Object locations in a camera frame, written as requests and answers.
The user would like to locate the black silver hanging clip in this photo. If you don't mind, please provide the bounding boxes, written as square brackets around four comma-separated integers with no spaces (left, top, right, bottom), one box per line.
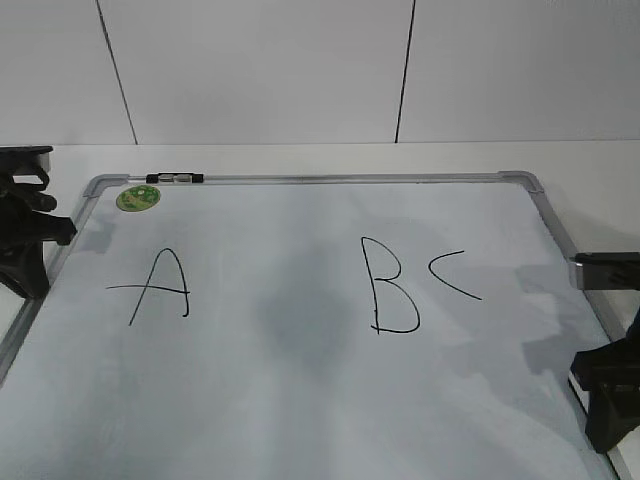
[145,172,204,185]

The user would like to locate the white whiteboard with grey frame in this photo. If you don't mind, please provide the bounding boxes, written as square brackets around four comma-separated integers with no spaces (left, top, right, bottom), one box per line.
[1,172,630,479]

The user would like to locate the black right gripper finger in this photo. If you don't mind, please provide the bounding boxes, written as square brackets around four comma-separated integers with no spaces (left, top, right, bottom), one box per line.
[570,344,639,440]

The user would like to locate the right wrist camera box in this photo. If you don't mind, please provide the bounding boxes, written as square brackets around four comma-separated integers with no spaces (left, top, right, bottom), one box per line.
[569,252,639,291]

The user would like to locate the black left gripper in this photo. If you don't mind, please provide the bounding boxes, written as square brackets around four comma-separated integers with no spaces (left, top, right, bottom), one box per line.
[1,172,77,299]

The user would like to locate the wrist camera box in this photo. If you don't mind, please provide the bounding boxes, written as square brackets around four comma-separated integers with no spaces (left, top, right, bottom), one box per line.
[1,145,53,176]
[569,252,639,291]

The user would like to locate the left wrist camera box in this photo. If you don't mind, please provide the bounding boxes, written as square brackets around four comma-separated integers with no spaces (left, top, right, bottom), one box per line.
[1,145,53,176]

